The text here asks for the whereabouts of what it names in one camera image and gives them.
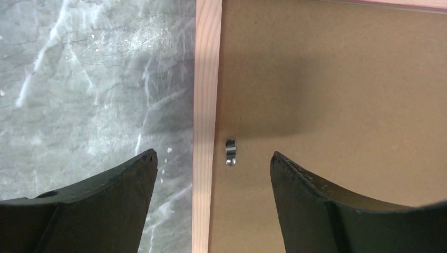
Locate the wooden picture frame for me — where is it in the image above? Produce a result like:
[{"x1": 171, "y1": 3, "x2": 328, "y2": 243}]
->
[{"x1": 192, "y1": 1, "x2": 446, "y2": 252}]

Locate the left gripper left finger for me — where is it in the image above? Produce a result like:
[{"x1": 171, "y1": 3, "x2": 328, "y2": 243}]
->
[{"x1": 1, "y1": 149, "x2": 158, "y2": 252}]

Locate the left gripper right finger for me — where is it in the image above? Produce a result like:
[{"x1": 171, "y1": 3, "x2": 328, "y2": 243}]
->
[{"x1": 270, "y1": 152, "x2": 446, "y2": 252}]

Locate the metal turn clip left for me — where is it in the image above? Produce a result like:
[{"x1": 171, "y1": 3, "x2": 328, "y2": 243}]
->
[{"x1": 225, "y1": 139, "x2": 237, "y2": 166}]

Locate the brown backing board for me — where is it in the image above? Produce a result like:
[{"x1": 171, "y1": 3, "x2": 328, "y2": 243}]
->
[{"x1": 209, "y1": 1, "x2": 446, "y2": 252}]

